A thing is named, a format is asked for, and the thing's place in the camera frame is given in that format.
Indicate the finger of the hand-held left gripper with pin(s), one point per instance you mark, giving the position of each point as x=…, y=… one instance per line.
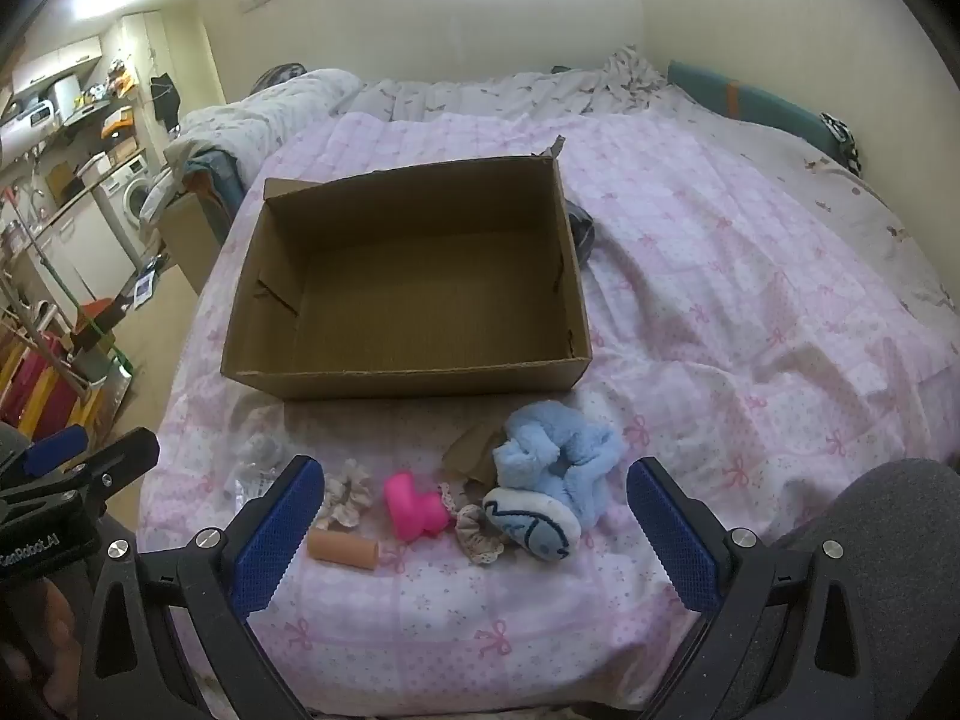
x=56, y=450
x=112, y=461

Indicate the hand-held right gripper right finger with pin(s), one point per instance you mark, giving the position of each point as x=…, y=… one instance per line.
x=671, y=540

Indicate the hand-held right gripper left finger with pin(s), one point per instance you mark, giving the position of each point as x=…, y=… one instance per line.
x=277, y=532

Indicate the floral fabric scrunchie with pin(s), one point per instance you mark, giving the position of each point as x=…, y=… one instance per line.
x=349, y=499

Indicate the light blue fluffy plush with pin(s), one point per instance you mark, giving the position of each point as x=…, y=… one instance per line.
x=566, y=457

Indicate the pink rubber toy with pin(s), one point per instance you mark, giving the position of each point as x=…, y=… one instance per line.
x=412, y=506

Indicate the white blue fish plush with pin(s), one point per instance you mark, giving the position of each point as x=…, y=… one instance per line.
x=532, y=525

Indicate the lace trimmed scrunchie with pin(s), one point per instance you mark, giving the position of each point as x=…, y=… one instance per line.
x=476, y=532

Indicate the brown cardboard box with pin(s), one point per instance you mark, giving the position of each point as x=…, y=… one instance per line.
x=420, y=277

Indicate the person's left hand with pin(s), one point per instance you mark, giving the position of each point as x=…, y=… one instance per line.
x=49, y=645

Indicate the colourful wooden rack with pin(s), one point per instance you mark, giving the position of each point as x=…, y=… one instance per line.
x=37, y=375

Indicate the torn cardboard piece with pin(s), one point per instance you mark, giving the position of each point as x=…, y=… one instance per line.
x=472, y=450

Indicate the cardboard box beside bed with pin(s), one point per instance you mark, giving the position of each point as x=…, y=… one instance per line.
x=191, y=240

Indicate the pink bow printed blanket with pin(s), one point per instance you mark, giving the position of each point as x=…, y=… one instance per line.
x=750, y=315

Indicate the white washing machine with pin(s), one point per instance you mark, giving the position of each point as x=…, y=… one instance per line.
x=133, y=191

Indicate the dark striped cloth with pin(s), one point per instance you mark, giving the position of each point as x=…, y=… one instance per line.
x=581, y=232

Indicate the white printed quilt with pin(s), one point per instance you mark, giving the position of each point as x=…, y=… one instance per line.
x=285, y=112

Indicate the dark round object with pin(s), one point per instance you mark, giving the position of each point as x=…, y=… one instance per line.
x=279, y=76

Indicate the black white patterned item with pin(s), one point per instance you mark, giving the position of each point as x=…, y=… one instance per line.
x=844, y=141

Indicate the teal pillow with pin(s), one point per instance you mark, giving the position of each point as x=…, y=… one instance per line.
x=750, y=101

